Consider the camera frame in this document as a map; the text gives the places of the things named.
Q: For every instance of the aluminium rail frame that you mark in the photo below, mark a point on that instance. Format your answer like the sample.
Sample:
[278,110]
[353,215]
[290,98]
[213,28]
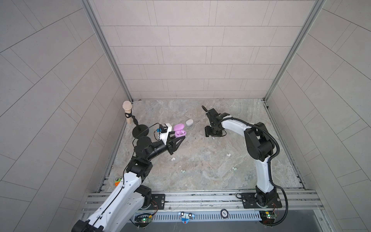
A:
[191,201]

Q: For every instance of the pink earbud charging case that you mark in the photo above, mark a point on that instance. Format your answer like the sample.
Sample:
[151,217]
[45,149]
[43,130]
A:
[179,130]

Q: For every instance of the green circuit board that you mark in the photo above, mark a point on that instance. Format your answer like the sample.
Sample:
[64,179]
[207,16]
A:
[143,220]
[267,217]

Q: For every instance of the blue white small device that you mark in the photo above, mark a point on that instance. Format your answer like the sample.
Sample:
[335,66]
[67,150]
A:
[186,217]

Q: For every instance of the round black sticker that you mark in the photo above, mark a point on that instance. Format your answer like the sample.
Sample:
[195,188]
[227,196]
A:
[224,213]

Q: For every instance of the orange green small toy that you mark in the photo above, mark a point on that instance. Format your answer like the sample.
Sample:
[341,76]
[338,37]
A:
[118,181]

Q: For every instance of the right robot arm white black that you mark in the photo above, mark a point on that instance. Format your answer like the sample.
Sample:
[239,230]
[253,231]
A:
[261,146]

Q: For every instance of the beige microphone on black stand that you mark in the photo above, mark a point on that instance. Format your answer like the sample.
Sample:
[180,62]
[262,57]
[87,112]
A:
[140,130]

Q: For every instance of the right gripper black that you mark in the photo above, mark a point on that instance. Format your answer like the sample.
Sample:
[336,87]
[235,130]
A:
[207,131]

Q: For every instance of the left green circuit board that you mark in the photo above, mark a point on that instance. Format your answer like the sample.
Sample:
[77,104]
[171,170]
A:
[143,220]

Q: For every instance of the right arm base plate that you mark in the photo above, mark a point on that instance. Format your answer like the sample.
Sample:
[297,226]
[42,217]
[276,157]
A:
[250,201]

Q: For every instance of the right green circuit board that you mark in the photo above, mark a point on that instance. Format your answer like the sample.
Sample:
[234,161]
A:
[267,217]

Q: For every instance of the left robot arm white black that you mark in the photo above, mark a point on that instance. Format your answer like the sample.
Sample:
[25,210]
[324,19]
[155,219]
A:
[130,195]

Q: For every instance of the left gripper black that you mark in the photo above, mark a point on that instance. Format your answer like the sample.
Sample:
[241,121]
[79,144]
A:
[171,147]

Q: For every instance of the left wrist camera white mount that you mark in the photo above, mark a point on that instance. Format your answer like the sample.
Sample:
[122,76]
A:
[164,132]

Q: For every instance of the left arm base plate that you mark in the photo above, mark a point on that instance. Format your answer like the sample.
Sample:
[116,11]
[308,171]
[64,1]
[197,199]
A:
[156,202]

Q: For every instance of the white earbud charging case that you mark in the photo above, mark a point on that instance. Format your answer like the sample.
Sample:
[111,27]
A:
[189,122]

